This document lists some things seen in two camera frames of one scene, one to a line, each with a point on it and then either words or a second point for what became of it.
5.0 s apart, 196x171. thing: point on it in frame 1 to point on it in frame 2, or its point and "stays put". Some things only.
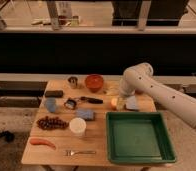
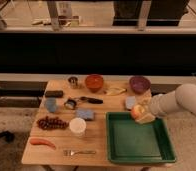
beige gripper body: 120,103 to 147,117
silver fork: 71,153 stays put
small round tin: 70,104 stays put
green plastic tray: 138,137 stays put
